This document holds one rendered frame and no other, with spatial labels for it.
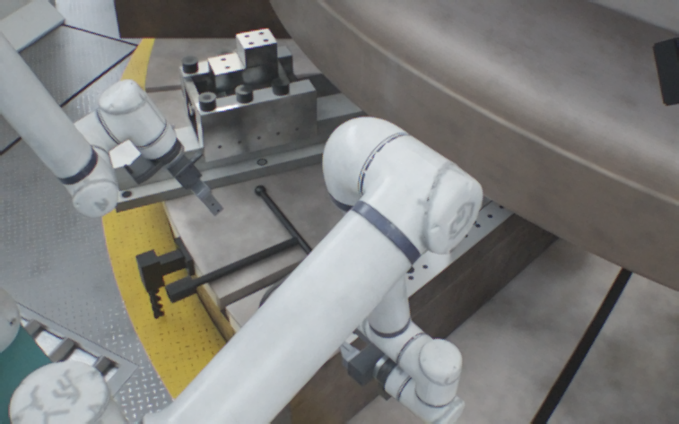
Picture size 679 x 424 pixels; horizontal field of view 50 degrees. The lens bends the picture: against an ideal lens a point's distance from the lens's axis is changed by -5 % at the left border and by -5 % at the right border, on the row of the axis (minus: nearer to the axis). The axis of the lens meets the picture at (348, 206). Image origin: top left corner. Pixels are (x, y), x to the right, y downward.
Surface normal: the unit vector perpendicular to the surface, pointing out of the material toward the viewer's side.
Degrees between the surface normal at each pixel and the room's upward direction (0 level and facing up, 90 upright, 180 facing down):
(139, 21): 90
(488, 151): 90
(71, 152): 81
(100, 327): 0
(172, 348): 0
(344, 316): 69
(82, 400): 5
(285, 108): 90
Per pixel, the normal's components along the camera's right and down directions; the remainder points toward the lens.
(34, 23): 0.56, -0.40
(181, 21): 0.00, 0.68
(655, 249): -0.54, 0.56
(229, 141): 0.38, 0.63
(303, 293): -0.29, -0.41
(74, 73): 0.02, -0.74
